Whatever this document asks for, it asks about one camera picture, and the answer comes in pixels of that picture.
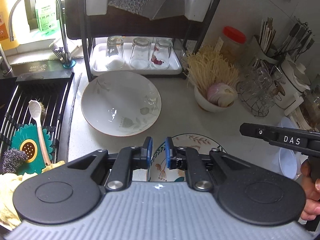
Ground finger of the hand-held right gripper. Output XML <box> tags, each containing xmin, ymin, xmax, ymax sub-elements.
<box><xmin>239</xmin><ymin>122</ymin><xmax>278</xmax><ymax>143</ymax></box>

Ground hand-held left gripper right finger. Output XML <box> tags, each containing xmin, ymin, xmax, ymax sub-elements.
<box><xmin>165</xmin><ymin>136</ymin><xmax>253</xmax><ymax>191</ymax></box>

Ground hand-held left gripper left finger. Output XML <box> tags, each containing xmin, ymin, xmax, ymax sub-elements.
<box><xmin>66</xmin><ymin>136</ymin><xmax>153</xmax><ymax>191</ymax></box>

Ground translucent plastic bowl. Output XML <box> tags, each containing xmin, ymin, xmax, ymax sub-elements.
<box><xmin>277</xmin><ymin>117</ymin><xmax>298</xmax><ymax>180</ymax></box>

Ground floral patterned ceramic bowl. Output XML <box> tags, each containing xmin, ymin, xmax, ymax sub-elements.
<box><xmin>146</xmin><ymin>134</ymin><xmax>228</xmax><ymax>182</ymax></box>

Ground large white leaf-print bowl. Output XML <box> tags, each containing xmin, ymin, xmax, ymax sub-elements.
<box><xmin>81</xmin><ymin>71</ymin><xmax>162</xmax><ymax>137</ymax></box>

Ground person's right hand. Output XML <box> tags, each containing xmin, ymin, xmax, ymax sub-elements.
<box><xmin>300</xmin><ymin>159</ymin><xmax>320</xmax><ymax>221</ymax></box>

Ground cream kettle heating base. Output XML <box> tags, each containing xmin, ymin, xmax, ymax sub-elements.
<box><xmin>288</xmin><ymin>110</ymin><xmax>317</xmax><ymax>131</ymax></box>

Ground glass health kettle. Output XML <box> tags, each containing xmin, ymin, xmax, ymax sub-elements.
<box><xmin>299</xmin><ymin>90</ymin><xmax>320</xmax><ymax>128</ymax></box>

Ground peeled purple onion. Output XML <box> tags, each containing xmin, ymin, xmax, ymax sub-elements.
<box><xmin>207</xmin><ymin>83</ymin><xmax>238</xmax><ymax>107</ymax></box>

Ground small white noodle-holding bowl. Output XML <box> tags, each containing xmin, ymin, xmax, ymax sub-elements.
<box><xmin>194</xmin><ymin>86</ymin><xmax>237</xmax><ymax>112</ymax></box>

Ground white electric cooking pot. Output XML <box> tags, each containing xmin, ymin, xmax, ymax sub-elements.
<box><xmin>276</xmin><ymin>55</ymin><xmax>313</xmax><ymax>116</ymax></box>

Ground pale green chopstick holder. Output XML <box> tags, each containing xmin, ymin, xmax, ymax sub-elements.
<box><xmin>252</xmin><ymin>35</ymin><xmax>284</xmax><ymax>67</ymax></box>

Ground bundle of dried noodles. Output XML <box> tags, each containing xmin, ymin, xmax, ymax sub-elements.
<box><xmin>184</xmin><ymin>44</ymin><xmax>240</xmax><ymax>98</ymax></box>

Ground white drip tray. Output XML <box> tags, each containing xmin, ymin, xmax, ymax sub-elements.
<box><xmin>89</xmin><ymin>42</ymin><xmax>183</xmax><ymax>75</ymax></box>

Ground red-print drinking glass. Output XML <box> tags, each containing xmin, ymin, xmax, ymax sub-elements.
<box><xmin>150</xmin><ymin>38</ymin><xmax>173</xmax><ymax>70</ymax></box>

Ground clear drinking glass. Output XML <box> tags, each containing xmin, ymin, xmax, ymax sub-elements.
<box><xmin>105</xmin><ymin>36</ymin><xmax>125</xmax><ymax>70</ymax></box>
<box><xmin>129</xmin><ymin>37</ymin><xmax>151</xmax><ymax>70</ymax></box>

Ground red-lid plastic jar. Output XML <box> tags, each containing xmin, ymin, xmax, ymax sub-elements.
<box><xmin>216</xmin><ymin>26</ymin><xmax>247</xmax><ymax>63</ymax></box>

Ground bundle of wooden chopsticks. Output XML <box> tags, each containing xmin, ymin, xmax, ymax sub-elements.
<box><xmin>259</xmin><ymin>17</ymin><xmax>277</xmax><ymax>53</ymax></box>

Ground white silicone spoon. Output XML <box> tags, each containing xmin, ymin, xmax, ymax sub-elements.
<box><xmin>28</xmin><ymin>99</ymin><xmax>52</xmax><ymax>167</ymax></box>

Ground black sink drain rack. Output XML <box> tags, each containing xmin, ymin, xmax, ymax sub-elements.
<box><xmin>0</xmin><ymin>60</ymin><xmax>75</xmax><ymax>161</ymax></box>

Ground black metal dish rack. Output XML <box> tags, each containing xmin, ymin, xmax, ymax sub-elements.
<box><xmin>79</xmin><ymin>0</ymin><xmax>228</xmax><ymax>81</ymax></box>

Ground dark wooden cutting board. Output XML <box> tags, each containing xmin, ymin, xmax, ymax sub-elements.
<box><xmin>65</xmin><ymin>5</ymin><xmax>200</xmax><ymax>41</ymax></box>

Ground green flower-shaped mat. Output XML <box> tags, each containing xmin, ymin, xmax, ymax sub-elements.
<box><xmin>11</xmin><ymin>125</ymin><xmax>54</xmax><ymax>174</ymax></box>

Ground striped tube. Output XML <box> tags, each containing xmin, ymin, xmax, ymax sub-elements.
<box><xmin>49</xmin><ymin>42</ymin><xmax>66</xmax><ymax>62</ymax></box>

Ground chrome gooseneck faucet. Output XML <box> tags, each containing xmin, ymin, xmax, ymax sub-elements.
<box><xmin>9</xmin><ymin>0</ymin><xmax>76</xmax><ymax>68</ymax></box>

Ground steel wool scrubber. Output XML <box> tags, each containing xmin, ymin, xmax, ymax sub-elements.
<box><xmin>2</xmin><ymin>148</ymin><xmax>29</xmax><ymax>174</ymax></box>

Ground yellow dish cloth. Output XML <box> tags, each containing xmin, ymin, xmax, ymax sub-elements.
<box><xmin>0</xmin><ymin>161</ymin><xmax>66</xmax><ymax>231</ymax></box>

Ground chrome sink fixture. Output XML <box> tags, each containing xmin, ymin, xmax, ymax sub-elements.
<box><xmin>0</xmin><ymin>45</ymin><xmax>13</xmax><ymax>77</ymax></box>

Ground green liquid bottle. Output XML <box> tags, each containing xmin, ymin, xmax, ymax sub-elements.
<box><xmin>35</xmin><ymin>0</ymin><xmax>62</xmax><ymax>33</ymax></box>

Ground orange detergent jug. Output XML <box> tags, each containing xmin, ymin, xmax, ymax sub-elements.
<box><xmin>0</xmin><ymin>0</ymin><xmax>21</xmax><ymax>53</ymax></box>

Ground round wire cup rack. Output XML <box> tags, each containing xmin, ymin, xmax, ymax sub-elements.
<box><xmin>237</xmin><ymin>80</ymin><xmax>276</xmax><ymax>117</ymax></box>

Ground wire basket of glasses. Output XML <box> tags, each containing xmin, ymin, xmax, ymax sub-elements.
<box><xmin>236</xmin><ymin>61</ymin><xmax>278</xmax><ymax>113</ymax></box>

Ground black handled kitchen knives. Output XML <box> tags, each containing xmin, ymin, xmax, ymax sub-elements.
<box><xmin>277</xmin><ymin>17</ymin><xmax>315</xmax><ymax>58</ymax></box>

